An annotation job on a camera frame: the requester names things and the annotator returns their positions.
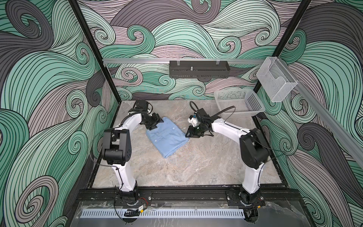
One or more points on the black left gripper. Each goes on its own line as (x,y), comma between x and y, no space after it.
(157,119)

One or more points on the aluminium wall rail back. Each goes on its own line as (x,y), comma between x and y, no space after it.
(178,60)

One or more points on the black frame post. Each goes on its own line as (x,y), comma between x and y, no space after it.
(291,41)
(86,30)

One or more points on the aluminium wall rail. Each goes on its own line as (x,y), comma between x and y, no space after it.
(314,93)
(178,60)

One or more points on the black perforated wall tray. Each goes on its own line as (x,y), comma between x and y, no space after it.
(203,70)

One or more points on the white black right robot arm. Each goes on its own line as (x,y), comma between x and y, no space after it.
(253,149)

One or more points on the light blue long sleeve shirt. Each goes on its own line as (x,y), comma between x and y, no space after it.
(167,137)

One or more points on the white slotted cable duct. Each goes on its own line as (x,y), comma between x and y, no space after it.
(166,213)

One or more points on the white plastic mesh basket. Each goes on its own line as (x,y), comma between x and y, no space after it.
(245,101)

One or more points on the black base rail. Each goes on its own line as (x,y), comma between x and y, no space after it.
(232,195)

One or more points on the aluminium wall rail right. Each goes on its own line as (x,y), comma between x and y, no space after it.
(314,93)

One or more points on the black frame post right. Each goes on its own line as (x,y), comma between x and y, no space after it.
(291,41)

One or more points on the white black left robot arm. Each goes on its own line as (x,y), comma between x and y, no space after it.
(117,149)

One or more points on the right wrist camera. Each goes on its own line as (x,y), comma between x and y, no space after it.
(193,120)

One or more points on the black frame post left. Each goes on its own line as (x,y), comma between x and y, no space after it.
(86,30)

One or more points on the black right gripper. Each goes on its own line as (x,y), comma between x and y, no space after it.
(191,133)

